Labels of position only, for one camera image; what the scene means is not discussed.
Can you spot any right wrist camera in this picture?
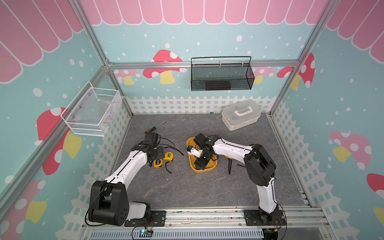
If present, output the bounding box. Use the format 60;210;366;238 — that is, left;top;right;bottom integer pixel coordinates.
187;146;203;158

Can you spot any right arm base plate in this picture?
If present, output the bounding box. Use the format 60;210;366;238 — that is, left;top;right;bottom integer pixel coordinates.
243;209;287;228

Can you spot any white plastic lidded box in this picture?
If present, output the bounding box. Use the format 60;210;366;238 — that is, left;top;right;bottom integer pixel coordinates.
222;99;262;131

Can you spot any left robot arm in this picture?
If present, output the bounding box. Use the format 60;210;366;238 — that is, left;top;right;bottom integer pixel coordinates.
85;132;164;227

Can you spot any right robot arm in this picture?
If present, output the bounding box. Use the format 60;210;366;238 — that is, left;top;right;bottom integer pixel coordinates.
187;133;279;221

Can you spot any orange black screwdriver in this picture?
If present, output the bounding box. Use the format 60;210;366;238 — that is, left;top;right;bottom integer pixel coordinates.
145;121;167;135

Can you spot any yellow storage tray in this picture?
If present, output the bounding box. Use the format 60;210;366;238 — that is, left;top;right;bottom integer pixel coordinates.
187;137;218;174

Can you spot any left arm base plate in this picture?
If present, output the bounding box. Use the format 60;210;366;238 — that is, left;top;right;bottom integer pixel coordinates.
124;211;167;228

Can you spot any black mesh wall basket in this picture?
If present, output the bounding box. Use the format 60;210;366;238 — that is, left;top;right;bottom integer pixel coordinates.
191;56;255;91

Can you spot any green circuit board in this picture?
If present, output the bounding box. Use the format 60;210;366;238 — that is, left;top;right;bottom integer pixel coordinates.
139;230;154;238

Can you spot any white wire wall basket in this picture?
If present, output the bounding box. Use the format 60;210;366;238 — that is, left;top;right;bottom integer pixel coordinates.
61;82;123;137

